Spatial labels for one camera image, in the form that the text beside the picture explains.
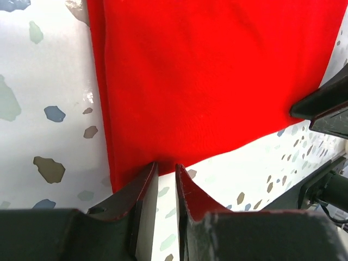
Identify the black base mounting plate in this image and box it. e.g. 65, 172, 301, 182
263, 156, 347, 212

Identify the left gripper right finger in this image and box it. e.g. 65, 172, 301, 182
175, 165, 347, 260

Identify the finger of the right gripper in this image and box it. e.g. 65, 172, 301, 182
309, 102, 347, 139
289, 64, 347, 120

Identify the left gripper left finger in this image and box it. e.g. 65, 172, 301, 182
1, 163, 158, 260

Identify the bright red t shirt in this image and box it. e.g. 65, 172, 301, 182
87, 1, 347, 191

